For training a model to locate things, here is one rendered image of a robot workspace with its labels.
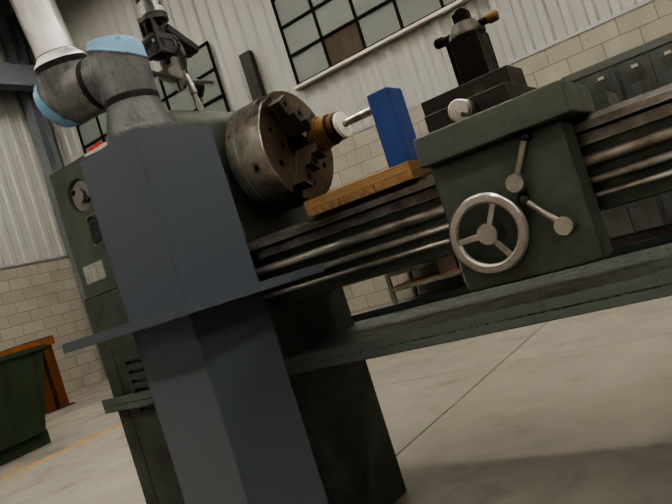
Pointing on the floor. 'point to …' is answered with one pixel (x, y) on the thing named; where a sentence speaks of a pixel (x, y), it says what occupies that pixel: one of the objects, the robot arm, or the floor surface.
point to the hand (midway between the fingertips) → (181, 86)
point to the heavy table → (54, 396)
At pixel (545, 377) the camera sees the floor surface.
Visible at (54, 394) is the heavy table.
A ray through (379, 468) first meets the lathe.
